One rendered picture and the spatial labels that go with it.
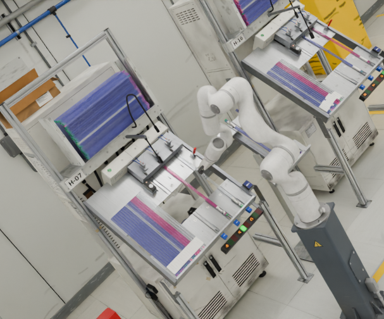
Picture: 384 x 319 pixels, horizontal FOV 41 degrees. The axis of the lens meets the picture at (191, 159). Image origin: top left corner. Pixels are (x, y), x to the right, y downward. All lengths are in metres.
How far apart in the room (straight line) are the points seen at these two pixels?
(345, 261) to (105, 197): 1.35
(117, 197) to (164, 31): 2.36
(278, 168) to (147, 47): 2.76
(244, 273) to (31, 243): 1.87
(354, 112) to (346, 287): 1.67
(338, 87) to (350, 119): 0.54
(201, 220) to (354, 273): 0.85
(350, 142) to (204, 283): 1.61
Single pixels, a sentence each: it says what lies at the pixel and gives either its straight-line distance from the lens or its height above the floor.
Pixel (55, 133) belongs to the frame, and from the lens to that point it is 2.89.
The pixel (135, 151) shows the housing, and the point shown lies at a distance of 3.07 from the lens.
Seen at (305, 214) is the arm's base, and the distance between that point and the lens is 2.58.
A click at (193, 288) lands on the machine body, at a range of 3.24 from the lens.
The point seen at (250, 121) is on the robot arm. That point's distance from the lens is 2.36.
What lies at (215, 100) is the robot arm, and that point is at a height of 1.48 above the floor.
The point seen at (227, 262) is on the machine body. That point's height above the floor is 0.33.
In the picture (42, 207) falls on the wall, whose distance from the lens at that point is 4.47.
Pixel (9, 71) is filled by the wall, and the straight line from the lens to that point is 4.38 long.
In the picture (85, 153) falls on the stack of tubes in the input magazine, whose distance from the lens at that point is 2.93.
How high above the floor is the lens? 2.19
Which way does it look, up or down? 22 degrees down
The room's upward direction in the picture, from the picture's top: 33 degrees counter-clockwise
